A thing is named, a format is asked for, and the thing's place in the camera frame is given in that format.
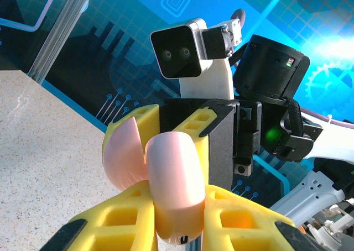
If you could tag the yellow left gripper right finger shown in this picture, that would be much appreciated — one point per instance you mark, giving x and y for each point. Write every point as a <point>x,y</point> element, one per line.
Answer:
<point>265,229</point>

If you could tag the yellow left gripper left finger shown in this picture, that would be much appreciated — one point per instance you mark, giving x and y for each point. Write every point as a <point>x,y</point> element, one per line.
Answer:
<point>91,226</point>

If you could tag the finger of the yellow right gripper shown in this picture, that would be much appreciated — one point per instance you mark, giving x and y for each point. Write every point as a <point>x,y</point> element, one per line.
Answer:
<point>221,151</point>
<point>146,118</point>

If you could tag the pink earbud charging case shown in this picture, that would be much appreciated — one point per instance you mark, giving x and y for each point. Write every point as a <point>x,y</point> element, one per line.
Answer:
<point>177,173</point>

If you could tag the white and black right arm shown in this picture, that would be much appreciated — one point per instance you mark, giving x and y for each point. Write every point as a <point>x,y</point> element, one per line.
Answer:
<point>318,190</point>

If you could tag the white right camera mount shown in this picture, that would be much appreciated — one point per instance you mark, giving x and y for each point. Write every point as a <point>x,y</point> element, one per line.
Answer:
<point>204,82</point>

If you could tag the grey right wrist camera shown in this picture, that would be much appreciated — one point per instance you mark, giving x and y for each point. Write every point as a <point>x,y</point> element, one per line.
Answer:
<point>177,52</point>

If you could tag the aluminium frame post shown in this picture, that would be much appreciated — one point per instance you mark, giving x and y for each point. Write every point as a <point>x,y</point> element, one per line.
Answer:
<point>63,32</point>

